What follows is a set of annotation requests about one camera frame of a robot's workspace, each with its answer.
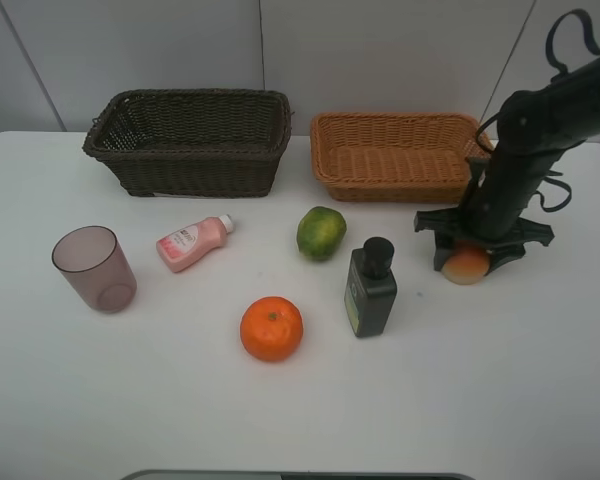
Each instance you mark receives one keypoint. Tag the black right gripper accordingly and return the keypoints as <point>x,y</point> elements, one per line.
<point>489,214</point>

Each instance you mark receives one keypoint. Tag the red yellow peach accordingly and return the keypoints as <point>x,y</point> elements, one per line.
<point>467,265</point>

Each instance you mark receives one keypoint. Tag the dark green pump bottle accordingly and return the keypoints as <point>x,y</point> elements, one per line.
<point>371,288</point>

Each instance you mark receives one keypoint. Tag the green round fruit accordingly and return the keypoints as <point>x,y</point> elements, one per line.
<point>320,233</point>

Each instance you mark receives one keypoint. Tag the orange tangerine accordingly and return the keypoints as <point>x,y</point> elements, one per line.
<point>271,329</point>

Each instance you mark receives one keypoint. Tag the translucent purple plastic cup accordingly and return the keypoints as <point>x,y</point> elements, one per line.
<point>92,261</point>

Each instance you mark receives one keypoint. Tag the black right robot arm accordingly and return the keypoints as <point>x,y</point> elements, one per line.
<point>535,129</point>

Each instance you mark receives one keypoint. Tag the light orange wicker basket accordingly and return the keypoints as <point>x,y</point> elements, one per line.
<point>393,157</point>

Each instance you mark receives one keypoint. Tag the pink lotion bottle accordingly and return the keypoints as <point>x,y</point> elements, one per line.
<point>184,247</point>

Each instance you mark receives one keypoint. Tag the dark brown wicker basket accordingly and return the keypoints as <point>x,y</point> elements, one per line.
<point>210,143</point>

